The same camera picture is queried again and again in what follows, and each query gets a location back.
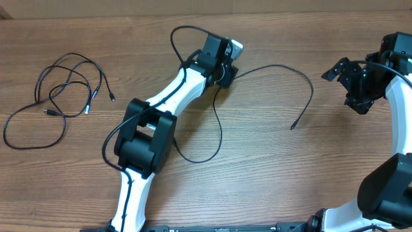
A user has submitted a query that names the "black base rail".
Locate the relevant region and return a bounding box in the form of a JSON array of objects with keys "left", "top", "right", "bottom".
[{"left": 141, "top": 222, "right": 307, "bottom": 232}]

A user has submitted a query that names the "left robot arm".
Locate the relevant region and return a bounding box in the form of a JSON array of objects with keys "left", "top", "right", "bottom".
[{"left": 108, "top": 34, "right": 243, "bottom": 231}]

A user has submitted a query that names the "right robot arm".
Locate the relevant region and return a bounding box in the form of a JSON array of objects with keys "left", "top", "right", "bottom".
[{"left": 306, "top": 32, "right": 411, "bottom": 231}]

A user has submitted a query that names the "black usb cable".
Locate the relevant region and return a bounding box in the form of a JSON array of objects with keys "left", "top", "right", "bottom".
[
  {"left": 172, "top": 63, "right": 315, "bottom": 164},
  {"left": 33, "top": 52, "right": 117, "bottom": 117},
  {"left": 3, "top": 80, "right": 99, "bottom": 150}
]

